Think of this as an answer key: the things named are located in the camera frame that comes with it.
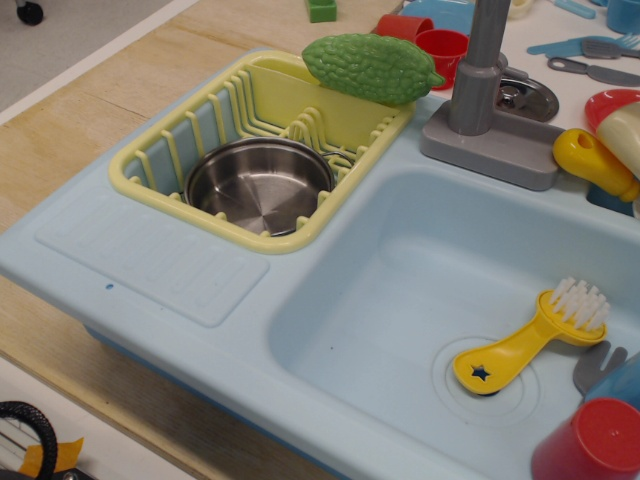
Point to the green bumpy toy squash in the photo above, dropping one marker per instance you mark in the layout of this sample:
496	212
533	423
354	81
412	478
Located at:
371	67

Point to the stainless steel pot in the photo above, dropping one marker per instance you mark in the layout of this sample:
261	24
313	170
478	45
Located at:
260	184

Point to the light blue toy sink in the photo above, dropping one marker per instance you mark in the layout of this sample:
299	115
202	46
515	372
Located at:
344	348

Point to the yellow dish drying rack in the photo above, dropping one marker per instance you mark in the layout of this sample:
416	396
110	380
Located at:
265	93

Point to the grey toy faucet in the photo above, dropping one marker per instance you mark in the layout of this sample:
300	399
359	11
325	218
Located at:
469	132

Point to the red cup lying down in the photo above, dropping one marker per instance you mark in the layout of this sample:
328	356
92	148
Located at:
403	27

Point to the green toy block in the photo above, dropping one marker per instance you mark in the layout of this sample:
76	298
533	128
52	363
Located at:
321	11

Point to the red cup upright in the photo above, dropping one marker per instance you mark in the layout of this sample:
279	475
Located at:
447	48

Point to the blue toy plate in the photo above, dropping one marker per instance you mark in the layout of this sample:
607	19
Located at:
455	15

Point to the yellow dish brush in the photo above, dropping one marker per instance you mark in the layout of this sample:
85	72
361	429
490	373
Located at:
574	312

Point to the grey fork in sink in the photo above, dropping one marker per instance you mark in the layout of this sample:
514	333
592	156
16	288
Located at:
595	364

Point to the cream toy item top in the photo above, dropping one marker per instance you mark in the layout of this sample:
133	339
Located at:
518	9

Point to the red toy plate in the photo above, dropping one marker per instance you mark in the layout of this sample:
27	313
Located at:
601	105

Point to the blue toy fork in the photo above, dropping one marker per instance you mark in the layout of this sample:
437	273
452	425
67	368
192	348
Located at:
573	47

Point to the cream toy bottle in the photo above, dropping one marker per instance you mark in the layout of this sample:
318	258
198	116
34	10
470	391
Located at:
619	132

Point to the orange tape piece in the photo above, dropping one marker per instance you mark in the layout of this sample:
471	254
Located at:
36	456

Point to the blue cup bottom right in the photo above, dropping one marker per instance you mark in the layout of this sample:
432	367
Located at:
622	384

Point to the blue cup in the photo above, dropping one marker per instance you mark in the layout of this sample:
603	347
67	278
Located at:
622	384
623	16

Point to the grey toy spatula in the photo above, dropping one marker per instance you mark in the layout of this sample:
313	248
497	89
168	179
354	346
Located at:
607	50

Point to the red cup bottom right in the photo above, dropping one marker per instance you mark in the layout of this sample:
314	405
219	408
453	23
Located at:
600	441

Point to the grey toy knife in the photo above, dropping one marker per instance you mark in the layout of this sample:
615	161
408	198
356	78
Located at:
598	73

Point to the blue toy utensil top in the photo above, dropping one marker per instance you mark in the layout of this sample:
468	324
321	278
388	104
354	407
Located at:
575	8

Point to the black caster wheel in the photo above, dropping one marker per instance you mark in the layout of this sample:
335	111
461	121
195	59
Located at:
29	12

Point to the blue cup top right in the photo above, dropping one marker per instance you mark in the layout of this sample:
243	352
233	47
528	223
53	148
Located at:
623	16

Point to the chrome faucet handle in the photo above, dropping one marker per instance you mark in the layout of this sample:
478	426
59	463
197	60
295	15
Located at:
520	95

